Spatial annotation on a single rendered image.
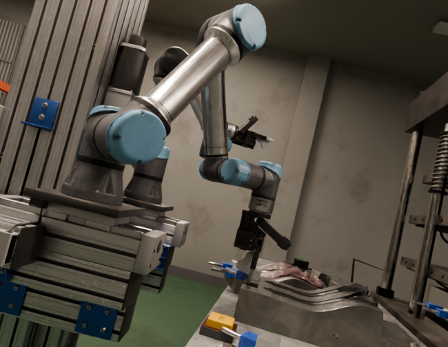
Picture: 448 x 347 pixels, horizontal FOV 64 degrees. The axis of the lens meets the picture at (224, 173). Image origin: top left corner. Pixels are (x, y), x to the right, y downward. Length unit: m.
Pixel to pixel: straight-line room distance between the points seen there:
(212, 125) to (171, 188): 3.78
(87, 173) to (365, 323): 0.80
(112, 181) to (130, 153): 0.15
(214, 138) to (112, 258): 0.46
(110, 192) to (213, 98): 0.41
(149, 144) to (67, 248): 0.32
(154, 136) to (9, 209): 0.40
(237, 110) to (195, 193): 1.26
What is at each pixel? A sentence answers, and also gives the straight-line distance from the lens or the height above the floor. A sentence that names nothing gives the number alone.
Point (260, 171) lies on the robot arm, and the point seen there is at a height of 1.22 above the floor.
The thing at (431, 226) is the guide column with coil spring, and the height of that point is 1.23.
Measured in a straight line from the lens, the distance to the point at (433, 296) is 1.92.
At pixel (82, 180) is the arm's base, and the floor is 1.08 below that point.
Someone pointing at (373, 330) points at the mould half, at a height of 0.88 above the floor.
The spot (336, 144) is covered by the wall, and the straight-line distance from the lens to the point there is 5.00.
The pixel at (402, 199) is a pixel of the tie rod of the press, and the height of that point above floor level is 1.37.
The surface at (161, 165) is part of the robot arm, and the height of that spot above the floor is 1.19.
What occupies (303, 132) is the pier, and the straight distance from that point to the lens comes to 4.80.
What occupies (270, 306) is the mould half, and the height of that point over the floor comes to 0.87.
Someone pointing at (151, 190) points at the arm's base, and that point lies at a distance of 1.37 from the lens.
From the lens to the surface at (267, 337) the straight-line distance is 0.83.
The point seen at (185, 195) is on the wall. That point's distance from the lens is 4.79.
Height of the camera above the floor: 1.12
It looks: 4 degrees up
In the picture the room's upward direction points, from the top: 14 degrees clockwise
